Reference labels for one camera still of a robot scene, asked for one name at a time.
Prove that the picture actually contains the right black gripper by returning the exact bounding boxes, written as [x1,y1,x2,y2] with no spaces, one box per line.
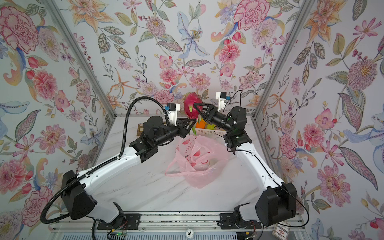
[197,106,237,138]

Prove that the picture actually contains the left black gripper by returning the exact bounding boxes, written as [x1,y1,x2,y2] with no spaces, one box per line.
[153,118,197,147]

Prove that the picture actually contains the red dragon fruit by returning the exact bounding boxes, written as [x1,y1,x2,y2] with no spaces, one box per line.
[184,93,203,124]

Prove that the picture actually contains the green fruit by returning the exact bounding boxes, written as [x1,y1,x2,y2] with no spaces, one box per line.
[206,124,216,130]

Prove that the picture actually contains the pink plastic bag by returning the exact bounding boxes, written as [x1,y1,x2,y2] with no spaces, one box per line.
[165,136,230,189]

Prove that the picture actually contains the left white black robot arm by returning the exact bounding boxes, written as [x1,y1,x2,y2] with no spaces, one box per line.
[62,116,196,228]

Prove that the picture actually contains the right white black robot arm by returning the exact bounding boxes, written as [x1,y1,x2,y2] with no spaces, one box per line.
[194,103,298,227]

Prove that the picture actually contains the white plastic basket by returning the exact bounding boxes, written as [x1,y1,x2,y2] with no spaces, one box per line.
[192,116,226,137]

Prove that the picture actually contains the wooden chessboard box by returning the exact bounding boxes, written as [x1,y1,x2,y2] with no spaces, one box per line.
[137,124,144,137]

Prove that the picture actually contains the round white numbered tag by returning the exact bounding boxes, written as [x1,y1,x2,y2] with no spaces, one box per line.
[185,229,195,239]

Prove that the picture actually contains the small card box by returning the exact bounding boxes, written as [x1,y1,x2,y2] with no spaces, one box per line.
[272,224,290,240]

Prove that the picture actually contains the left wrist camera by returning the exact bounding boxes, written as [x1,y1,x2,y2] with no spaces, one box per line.
[165,103,181,126]

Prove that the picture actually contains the aluminium front rail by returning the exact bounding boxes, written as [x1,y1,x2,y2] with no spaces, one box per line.
[48,212,305,233]

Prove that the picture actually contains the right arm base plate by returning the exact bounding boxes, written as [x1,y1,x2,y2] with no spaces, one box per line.
[217,203,262,231]

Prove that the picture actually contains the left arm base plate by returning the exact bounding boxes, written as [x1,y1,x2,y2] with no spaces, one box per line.
[97,214,141,231]

